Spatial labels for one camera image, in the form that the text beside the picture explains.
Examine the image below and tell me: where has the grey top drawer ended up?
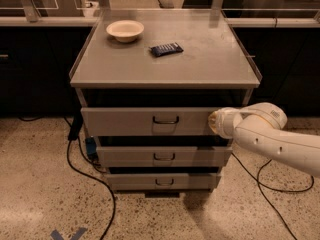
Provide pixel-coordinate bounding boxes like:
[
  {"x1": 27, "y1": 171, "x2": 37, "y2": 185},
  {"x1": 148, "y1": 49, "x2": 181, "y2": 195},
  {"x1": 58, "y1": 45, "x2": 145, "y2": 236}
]
[{"x1": 81, "y1": 107, "x2": 215, "y2": 136}]

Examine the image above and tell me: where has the blue snack packet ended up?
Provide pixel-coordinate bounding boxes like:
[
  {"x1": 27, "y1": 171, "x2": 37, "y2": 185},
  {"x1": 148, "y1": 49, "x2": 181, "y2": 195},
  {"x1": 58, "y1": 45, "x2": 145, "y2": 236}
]
[{"x1": 150, "y1": 42, "x2": 183, "y2": 57}]

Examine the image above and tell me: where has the metal top drawer handle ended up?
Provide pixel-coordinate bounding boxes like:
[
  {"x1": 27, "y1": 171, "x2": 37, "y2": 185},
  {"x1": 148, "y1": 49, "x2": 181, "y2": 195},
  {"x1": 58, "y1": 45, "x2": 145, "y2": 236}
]
[{"x1": 152, "y1": 116, "x2": 180, "y2": 125}]

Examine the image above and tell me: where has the black cable left floor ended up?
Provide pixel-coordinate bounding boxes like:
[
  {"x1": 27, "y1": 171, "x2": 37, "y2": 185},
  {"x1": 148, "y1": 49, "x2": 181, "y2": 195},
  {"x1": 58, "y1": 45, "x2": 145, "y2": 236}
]
[{"x1": 17, "y1": 115, "x2": 118, "y2": 240}]

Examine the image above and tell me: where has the grey middle drawer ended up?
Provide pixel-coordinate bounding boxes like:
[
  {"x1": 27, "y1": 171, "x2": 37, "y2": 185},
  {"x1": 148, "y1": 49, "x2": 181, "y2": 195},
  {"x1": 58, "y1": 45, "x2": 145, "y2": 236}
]
[{"x1": 97, "y1": 146, "x2": 231, "y2": 168}]

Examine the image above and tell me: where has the long background counter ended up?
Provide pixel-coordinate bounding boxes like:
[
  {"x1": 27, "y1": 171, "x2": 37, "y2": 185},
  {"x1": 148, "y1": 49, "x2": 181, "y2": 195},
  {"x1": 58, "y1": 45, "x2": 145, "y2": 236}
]
[{"x1": 0, "y1": 10, "x2": 320, "y2": 28}]

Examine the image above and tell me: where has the blue tape cross mark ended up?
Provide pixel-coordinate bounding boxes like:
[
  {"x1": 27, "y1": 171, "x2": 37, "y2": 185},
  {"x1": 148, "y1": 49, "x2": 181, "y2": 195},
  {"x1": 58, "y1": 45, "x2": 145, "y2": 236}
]
[{"x1": 50, "y1": 227, "x2": 87, "y2": 240}]

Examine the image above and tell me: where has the grey drawer cabinet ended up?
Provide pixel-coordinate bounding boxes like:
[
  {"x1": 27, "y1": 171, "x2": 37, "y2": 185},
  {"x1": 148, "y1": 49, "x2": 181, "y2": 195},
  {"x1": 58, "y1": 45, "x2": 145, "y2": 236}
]
[{"x1": 71, "y1": 9, "x2": 261, "y2": 182}]

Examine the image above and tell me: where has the grey drawer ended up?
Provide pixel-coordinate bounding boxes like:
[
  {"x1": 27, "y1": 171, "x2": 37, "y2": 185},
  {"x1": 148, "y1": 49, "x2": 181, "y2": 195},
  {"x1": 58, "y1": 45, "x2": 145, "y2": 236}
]
[
  {"x1": 105, "y1": 173, "x2": 221, "y2": 191},
  {"x1": 81, "y1": 107, "x2": 215, "y2": 136},
  {"x1": 97, "y1": 146, "x2": 231, "y2": 168}
]

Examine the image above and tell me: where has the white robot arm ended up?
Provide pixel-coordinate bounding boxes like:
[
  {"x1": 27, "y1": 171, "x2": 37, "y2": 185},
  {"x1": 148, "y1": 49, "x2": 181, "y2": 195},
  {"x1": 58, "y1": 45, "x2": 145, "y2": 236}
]
[{"x1": 208, "y1": 102, "x2": 320, "y2": 178}]

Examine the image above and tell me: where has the black power adapter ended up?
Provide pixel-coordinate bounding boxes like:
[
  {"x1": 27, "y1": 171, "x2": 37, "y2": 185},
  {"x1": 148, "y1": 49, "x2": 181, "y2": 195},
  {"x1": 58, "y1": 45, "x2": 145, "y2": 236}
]
[{"x1": 68, "y1": 115, "x2": 83, "y2": 141}]

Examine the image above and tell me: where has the grey bottom drawer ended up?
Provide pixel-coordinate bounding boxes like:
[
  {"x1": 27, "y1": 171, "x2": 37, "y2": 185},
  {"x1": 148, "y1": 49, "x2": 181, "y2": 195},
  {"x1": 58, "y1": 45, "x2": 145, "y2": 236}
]
[{"x1": 105, "y1": 173, "x2": 221, "y2": 191}]

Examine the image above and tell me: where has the white bowl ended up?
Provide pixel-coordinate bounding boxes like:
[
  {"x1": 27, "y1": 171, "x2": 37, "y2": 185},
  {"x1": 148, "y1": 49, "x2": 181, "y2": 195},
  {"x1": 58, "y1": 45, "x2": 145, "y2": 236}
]
[{"x1": 106, "y1": 20, "x2": 144, "y2": 43}]

